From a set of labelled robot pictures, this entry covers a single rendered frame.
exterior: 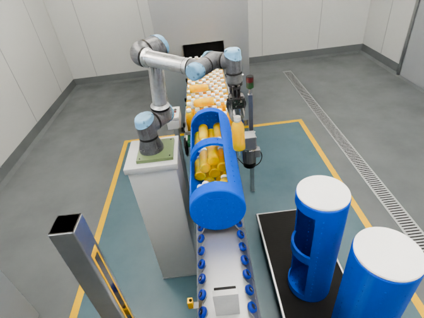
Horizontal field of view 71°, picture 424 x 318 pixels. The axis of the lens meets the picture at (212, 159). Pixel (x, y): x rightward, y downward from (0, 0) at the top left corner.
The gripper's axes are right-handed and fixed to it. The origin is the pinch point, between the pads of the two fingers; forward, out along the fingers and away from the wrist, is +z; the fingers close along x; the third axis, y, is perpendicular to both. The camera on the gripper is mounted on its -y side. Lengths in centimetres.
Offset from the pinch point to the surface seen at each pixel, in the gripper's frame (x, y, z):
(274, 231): 28, -31, 128
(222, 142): -8.4, -12.1, 21.2
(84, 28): -224, -483, 27
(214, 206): -17.6, 30.4, 30.1
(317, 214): 34, 32, 44
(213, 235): -20, 31, 51
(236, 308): -14, 73, 47
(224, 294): -17, 73, 36
